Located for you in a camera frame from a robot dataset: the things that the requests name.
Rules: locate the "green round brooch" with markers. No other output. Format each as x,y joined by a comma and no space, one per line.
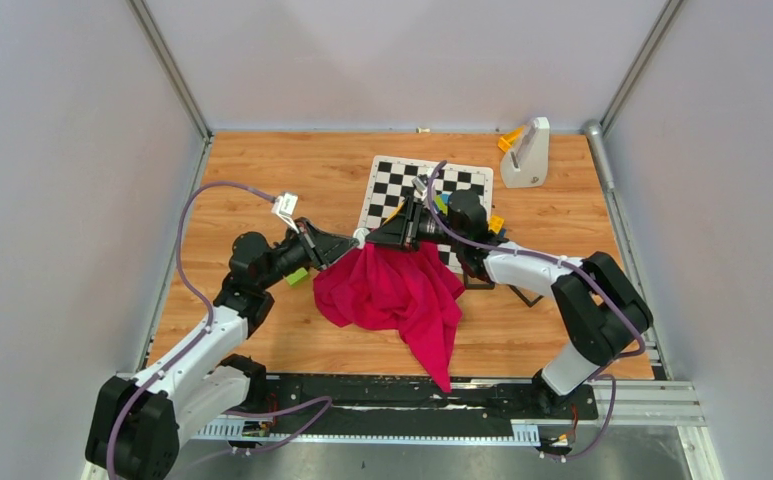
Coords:
360,235

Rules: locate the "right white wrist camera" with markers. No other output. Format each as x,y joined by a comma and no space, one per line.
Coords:
423,186

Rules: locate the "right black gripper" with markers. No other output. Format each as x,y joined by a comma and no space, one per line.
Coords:
402,229

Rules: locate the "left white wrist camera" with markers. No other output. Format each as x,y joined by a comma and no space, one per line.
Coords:
284,207

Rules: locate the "green rectangular block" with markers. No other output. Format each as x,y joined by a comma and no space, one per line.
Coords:
297,277

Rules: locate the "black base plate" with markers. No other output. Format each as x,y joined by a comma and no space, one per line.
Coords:
407,406

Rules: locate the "yellow triangle block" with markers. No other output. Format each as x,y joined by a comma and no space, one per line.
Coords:
393,214

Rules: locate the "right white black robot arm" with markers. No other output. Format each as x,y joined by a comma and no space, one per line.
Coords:
602,312

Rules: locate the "yellow toy behind metronome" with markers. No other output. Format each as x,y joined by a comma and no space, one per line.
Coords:
507,141

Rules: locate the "white metronome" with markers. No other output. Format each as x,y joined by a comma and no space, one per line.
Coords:
526,164

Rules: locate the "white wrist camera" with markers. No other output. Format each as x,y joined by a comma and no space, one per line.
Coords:
284,207
423,186

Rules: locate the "black frame box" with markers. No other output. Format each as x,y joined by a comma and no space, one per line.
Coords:
528,298

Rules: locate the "magenta red garment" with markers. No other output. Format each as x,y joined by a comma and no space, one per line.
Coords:
413,293

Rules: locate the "black white chessboard mat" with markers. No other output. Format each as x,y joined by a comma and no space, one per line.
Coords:
390,181

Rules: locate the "grey metal pipe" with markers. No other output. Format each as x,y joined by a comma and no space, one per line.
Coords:
594,134

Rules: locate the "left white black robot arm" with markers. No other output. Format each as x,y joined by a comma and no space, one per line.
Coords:
141,422

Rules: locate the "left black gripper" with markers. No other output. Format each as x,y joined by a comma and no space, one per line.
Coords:
322,248

